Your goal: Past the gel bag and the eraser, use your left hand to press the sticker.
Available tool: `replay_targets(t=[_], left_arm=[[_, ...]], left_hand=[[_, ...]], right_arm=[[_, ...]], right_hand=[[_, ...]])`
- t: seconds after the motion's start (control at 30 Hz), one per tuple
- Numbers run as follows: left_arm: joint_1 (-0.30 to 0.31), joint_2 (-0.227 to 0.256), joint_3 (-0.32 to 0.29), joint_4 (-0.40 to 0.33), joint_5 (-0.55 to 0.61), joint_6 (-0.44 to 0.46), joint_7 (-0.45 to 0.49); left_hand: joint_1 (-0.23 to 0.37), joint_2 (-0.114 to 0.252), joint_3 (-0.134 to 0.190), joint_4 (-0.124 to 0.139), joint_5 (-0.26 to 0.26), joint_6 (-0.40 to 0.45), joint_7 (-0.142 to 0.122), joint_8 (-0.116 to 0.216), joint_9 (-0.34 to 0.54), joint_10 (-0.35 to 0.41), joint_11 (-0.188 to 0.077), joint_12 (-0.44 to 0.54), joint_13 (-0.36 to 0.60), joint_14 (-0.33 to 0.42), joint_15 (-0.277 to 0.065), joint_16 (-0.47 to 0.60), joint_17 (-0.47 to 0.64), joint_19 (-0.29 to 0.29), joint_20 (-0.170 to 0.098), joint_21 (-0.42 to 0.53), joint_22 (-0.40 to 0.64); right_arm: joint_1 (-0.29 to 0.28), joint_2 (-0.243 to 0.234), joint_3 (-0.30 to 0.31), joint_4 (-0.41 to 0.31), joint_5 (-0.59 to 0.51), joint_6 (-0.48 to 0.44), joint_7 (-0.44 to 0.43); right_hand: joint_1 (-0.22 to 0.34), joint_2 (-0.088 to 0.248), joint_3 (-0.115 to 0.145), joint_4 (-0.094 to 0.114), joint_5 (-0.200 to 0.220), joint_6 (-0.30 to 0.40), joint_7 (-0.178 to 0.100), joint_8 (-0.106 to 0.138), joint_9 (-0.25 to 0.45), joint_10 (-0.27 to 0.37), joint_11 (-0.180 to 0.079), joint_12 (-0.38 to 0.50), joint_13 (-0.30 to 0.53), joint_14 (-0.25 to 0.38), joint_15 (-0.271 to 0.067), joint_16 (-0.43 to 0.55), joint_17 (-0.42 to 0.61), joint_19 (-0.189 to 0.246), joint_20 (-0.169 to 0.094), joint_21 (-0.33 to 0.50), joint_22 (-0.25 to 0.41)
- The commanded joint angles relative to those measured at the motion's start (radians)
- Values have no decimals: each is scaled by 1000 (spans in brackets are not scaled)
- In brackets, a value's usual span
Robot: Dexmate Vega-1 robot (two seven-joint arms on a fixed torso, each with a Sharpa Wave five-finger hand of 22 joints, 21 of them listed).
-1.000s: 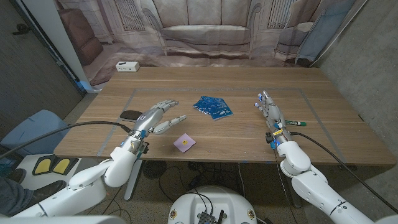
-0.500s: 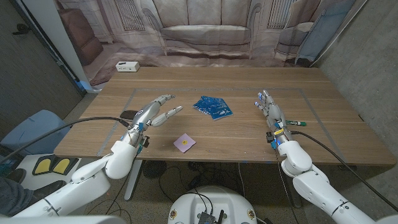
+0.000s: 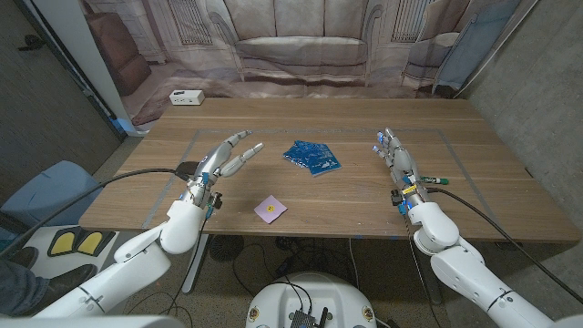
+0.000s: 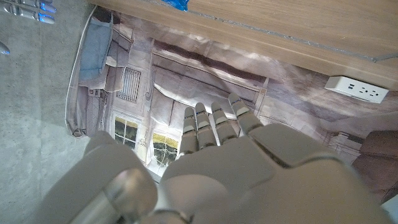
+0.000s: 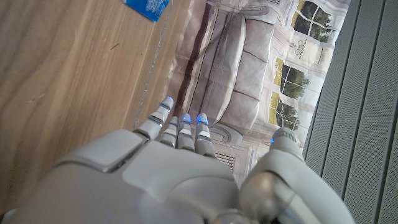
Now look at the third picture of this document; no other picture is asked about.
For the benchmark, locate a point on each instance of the grey table leg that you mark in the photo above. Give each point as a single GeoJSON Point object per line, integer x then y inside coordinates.
{"type": "Point", "coordinates": [430, 278]}

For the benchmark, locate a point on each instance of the person's leg in jeans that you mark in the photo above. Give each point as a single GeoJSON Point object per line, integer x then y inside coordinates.
{"type": "Point", "coordinates": [18, 289]}

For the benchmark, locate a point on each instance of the printed sofa room backdrop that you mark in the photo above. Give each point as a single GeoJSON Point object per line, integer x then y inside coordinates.
{"type": "Point", "coordinates": [300, 45]}

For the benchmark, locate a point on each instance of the blue grey chair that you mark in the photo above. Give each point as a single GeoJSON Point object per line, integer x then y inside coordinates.
{"type": "Point", "coordinates": [50, 196]}

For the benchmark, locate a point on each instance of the purple note with smiley sticker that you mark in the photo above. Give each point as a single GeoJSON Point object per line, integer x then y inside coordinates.
{"type": "Point", "coordinates": [266, 215]}

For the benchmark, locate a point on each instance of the green marker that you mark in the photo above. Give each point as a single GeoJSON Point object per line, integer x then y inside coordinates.
{"type": "Point", "coordinates": [435, 180]}

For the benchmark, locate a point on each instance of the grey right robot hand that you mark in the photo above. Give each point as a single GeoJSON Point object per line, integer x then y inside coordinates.
{"type": "Point", "coordinates": [403, 161]}

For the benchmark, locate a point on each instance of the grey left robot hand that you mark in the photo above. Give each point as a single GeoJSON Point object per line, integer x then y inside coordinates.
{"type": "Point", "coordinates": [211, 166]}

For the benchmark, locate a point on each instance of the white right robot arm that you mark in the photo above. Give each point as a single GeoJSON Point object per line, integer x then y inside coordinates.
{"type": "Point", "coordinates": [460, 269]}

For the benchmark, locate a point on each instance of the black yellow foot pedal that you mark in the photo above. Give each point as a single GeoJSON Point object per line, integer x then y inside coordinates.
{"type": "Point", "coordinates": [91, 241]}
{"type": "Point", "coordinates": [61, 242]}

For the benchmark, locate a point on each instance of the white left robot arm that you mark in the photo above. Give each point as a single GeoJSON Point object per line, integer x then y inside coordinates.
{"type": "Point", "coordinates": [136, 264]}

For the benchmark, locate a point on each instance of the white floor board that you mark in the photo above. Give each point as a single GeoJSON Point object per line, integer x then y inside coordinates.
{"type": "Point", "coordinates": [41, 266]}

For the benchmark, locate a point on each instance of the white table leg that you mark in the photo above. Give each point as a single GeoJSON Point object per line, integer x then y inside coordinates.
{"type": "Point", "coordinates": [196, 269]}

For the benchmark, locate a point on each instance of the white robot torso base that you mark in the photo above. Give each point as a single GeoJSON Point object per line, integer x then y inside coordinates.
{"type": "Point", "coordinates": [314, 294]}

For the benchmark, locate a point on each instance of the white power box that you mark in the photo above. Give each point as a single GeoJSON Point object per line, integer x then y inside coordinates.
{"type": "Point", "coordinates": [186, 97]}

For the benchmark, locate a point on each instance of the black eraser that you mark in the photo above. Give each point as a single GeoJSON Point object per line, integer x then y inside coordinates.
{"type": "Point", "coordinates": [184, 167]}

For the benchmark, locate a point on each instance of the dark leather shoe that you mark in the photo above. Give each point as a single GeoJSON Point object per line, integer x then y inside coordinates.
{"type": "Point", "coordinates": [64, 284]}
{"type": "Point", "coordinates": [23, 257]}

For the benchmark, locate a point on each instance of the black torso electronics module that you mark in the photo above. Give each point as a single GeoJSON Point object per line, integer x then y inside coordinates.
{"type": "Point", "coordinates": [303, 319]}

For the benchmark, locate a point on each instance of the black round fan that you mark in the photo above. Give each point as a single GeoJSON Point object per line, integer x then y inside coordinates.
{"type": "Point", "coordinates": [226, 248]}

